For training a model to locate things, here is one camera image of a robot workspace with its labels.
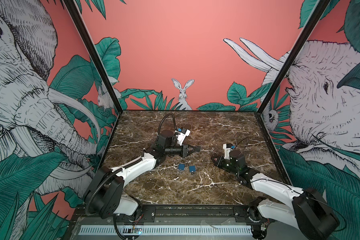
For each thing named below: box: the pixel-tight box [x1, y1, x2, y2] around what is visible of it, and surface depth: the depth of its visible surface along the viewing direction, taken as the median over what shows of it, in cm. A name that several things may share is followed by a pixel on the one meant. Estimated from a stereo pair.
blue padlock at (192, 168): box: [188, 165, 197, 173], surface depth 92 cm
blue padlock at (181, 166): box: [178, 163, 186, 171], surface depth 92 cm
